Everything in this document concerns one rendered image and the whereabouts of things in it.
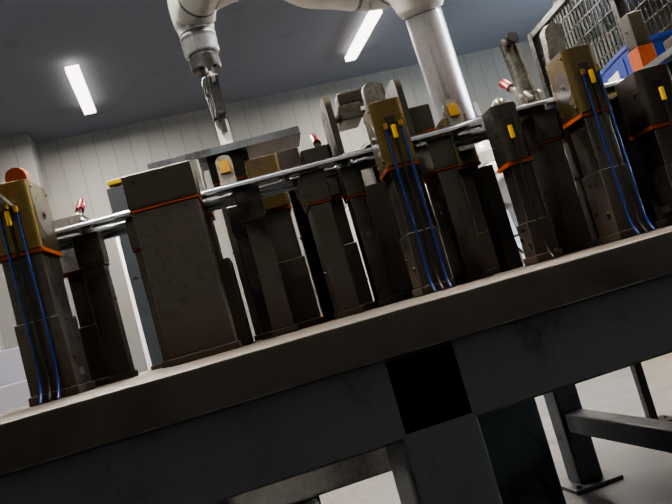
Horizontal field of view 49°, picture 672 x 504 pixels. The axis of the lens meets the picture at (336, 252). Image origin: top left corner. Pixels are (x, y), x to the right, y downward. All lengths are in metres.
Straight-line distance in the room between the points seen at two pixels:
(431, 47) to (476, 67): 8.14
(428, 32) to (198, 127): 7.26
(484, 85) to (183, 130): 3.94
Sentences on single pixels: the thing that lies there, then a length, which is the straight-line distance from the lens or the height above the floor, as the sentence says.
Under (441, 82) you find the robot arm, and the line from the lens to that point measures 2.04.
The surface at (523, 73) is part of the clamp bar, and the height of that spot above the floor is 1.12.
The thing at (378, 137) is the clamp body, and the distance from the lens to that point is 1.30.
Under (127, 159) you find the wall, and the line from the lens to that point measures 9.08.
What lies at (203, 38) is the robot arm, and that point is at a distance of 1.91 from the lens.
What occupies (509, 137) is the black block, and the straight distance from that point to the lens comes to 1.36.
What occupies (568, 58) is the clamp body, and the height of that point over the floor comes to 1.03.
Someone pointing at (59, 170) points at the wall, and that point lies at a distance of 9.13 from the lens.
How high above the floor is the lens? 0.71
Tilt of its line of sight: 5 degrees up
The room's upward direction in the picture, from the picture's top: 16 degrees counter-clockwise
